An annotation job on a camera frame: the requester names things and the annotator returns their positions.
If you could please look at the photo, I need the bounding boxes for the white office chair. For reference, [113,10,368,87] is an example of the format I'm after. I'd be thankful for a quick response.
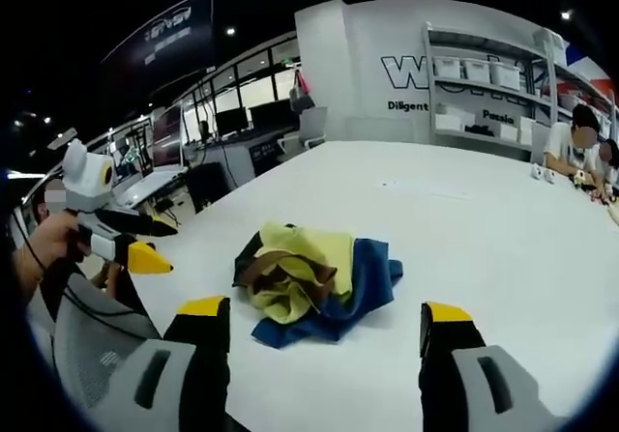
[281,106,329,154]

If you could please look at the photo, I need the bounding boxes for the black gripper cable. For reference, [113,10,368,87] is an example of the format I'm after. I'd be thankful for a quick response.
[21,236,149,341]

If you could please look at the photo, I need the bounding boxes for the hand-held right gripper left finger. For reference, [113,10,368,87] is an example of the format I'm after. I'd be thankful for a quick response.
[89,295,232,432]

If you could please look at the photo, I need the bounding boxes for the pile of coloured cloths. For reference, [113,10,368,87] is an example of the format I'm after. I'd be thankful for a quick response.
[231,220,405,351]

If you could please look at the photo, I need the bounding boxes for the black hanging banner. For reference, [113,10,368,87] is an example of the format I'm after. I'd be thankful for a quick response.
[100,0,215,74]

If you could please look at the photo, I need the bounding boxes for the black office chair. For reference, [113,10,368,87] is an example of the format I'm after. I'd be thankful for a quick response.
[185,160,229,216]

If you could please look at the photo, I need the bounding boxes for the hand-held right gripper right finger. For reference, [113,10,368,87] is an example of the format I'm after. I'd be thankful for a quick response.
[418,300,575,432]

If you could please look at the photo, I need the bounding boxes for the person's left hand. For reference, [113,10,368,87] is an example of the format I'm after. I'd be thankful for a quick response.
[13,212,94,278]

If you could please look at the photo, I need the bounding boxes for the white office desk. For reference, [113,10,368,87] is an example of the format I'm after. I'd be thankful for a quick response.
[111,164,189,210]

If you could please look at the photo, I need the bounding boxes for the grey mesh office chair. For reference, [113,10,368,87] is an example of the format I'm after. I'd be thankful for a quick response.
[27,271,163,412]

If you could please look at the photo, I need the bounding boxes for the black computer monitor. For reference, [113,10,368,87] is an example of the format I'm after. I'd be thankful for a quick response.
[214,107,249,137]
[248,100,297,132]

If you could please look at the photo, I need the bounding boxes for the white storage box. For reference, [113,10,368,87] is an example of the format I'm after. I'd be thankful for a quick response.
[489,61,522,91]
[434,104,476,132]
[462,58,493,84]
[434,56,464,79]

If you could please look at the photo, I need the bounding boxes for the white metal shelf rack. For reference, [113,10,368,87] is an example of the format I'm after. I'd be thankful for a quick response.
[422,19,619,156]

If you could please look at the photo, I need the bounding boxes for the hanging bag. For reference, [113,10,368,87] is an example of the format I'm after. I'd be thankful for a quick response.
[288,70,314,113]

